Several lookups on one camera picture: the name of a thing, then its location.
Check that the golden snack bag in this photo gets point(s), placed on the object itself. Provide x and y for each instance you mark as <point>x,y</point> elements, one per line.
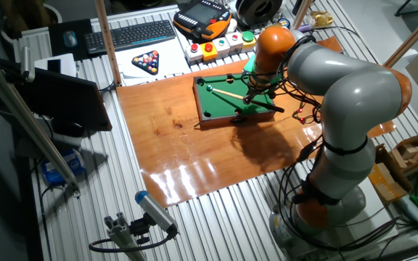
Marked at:
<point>321,18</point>

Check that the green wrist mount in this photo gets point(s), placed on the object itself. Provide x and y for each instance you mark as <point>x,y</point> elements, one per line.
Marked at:
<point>249,67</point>

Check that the black filament spool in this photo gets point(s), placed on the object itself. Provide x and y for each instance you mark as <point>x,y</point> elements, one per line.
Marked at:
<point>245,12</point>

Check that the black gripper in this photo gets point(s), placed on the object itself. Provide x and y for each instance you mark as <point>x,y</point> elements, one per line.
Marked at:
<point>257,87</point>

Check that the blue packet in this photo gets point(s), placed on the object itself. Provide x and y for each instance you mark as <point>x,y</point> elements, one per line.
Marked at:
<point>64,168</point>

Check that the grey computer mouse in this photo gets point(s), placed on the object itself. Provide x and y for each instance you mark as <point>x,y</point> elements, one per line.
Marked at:
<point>70,38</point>

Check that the short aluminium profile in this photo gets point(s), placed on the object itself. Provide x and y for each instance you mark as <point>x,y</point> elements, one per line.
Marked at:
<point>122,239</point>

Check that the wooden post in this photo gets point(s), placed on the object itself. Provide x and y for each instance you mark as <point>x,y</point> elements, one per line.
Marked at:
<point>107,43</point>
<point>412,36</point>
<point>301,14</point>

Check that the wooden pool cue black butt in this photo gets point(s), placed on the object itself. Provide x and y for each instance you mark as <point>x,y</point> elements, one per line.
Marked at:
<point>230,95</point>

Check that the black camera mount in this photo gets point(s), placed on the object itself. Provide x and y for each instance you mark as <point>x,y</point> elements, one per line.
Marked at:
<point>140,228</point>

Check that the white box red mushroom button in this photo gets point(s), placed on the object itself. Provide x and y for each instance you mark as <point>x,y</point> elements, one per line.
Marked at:
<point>194,55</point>

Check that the yellow box large green button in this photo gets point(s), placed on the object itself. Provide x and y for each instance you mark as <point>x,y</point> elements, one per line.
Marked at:
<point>248,43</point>

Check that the orange cardboard box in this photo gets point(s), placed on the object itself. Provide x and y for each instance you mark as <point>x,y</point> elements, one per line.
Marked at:
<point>383,181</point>

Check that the wooden board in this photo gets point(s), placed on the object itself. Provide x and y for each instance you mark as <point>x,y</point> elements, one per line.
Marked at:
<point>201,159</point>

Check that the black mouse pad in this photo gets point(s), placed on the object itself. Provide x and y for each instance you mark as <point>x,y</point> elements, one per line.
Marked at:
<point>56,52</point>

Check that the grey cylinder on stand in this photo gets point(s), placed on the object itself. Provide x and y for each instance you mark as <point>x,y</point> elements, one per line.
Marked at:
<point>27,65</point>

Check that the white paper sheet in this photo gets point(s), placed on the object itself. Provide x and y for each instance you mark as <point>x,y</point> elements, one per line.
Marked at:
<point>172,58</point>

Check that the white rolled sheet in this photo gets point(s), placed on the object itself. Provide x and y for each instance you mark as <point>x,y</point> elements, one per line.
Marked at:
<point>412,212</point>

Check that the white box green button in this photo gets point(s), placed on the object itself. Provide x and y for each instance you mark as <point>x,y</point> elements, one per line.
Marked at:
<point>221,49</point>

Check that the black monitor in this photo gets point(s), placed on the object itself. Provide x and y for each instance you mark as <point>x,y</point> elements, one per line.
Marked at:
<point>64,101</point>

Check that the yellow box red button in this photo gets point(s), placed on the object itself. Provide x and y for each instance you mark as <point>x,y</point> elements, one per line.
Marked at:
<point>209,54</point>

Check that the open cardboard box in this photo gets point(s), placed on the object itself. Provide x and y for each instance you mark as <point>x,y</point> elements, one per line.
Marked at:
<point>408,150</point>

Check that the long aluminium profile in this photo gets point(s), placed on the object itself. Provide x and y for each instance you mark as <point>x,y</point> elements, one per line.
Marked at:
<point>24,119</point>

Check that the orange black teach pendant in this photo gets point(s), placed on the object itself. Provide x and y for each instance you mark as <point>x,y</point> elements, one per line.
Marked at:
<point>201,14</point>

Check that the grey camera blue cap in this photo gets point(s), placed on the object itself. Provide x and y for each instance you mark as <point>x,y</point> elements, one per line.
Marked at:
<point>154,210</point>

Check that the mini pool table green felt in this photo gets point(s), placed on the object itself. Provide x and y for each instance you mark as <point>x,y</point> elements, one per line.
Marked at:
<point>220,105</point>

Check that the small board red LEDs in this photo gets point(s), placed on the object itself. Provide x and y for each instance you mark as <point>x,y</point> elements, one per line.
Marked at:
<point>301,113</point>

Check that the black triangle rack with balls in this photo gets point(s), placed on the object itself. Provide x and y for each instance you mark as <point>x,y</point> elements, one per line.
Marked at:
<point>147,62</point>

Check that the white box small red button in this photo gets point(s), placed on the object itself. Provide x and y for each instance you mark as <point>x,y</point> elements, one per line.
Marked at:
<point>234,44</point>

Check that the black keyboard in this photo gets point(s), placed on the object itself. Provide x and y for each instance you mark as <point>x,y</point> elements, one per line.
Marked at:
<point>129,36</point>

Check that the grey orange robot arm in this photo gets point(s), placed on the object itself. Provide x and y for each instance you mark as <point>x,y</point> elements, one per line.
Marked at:
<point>357,94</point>

